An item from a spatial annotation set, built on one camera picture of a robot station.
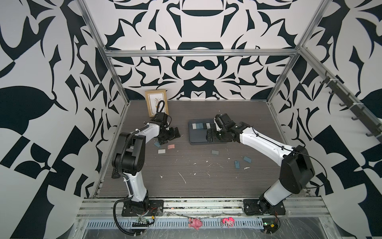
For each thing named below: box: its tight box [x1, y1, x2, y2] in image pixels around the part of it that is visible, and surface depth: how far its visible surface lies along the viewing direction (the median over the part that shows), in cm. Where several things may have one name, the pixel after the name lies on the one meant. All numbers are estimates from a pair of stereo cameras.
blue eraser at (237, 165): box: [234, 160, 241, 169], surface depth 91 cm
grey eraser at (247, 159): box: [243, 155, 253, 164], surface depth 92 cm
